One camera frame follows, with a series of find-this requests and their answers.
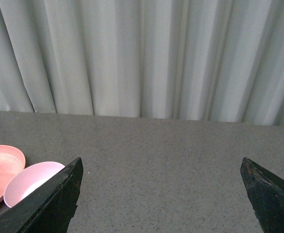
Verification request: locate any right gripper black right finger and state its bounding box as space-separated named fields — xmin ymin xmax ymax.
xmin=240 ymin=157 xmax=284 ymax=233

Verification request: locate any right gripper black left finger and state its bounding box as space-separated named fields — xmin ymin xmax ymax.
xmin=0 ymin=157 xmax=83 ymax=233

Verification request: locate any light pink bowl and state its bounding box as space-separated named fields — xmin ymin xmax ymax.
xmin=3 ymin=161 xmax=65 ymax=208

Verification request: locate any white pleated curtain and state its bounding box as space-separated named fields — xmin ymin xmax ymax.
xmin=0 ymin=0 xmax=284 ymax=126

